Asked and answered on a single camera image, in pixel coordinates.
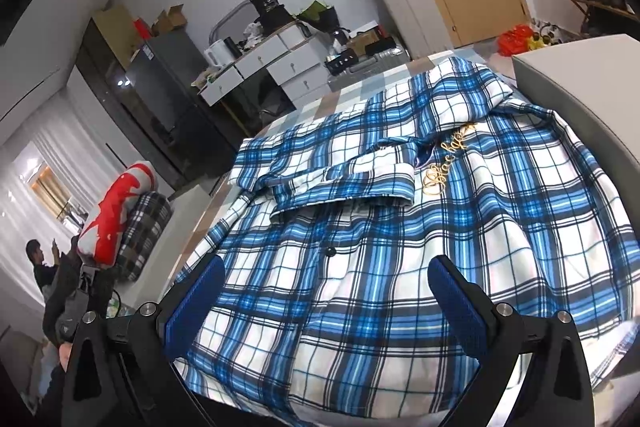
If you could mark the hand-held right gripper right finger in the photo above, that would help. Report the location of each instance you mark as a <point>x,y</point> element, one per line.
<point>462,307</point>

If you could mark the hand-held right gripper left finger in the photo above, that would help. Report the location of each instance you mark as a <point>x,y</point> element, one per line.
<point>192,307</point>

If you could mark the blue white plaid shirt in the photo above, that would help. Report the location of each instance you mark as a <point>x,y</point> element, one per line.
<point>400,232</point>

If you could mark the dark plaid pillow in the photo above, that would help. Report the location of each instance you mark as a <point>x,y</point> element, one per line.
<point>145,237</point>

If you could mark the red white pillow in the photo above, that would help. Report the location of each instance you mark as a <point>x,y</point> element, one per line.
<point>117,217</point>

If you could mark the bright window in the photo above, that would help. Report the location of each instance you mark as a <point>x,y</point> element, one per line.
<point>47,187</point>

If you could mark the black office chair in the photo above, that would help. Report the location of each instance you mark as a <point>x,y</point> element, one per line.
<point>265,104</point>

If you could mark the grey fridge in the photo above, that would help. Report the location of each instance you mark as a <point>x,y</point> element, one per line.
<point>165,77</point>

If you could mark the white kettle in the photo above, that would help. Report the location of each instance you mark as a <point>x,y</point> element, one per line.
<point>217,54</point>

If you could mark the grey bed end board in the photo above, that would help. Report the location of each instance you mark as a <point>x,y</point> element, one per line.
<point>585,82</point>

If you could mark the white desk with drawers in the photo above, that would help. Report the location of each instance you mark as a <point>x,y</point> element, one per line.
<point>280,62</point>

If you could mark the silver suitcase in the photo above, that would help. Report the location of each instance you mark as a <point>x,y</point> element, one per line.
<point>362,66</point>

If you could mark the orange bag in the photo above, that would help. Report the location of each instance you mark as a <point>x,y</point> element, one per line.
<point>515,41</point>

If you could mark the tan cardboard sheet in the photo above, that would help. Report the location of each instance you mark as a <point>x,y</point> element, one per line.
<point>115,32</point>

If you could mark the yellow toy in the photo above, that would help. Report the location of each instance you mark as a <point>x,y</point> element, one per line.
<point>538,42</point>

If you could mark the red box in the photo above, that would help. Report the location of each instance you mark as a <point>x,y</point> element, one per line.
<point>141,28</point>

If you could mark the open cardboard box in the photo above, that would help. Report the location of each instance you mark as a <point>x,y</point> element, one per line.
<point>170,21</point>

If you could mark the white cabinet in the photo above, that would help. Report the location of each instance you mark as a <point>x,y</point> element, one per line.
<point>412,7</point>

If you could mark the green bag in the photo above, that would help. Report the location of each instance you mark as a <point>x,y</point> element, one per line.
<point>317,14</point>

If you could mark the grey metal frame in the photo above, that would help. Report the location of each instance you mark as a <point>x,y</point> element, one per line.
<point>227,19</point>

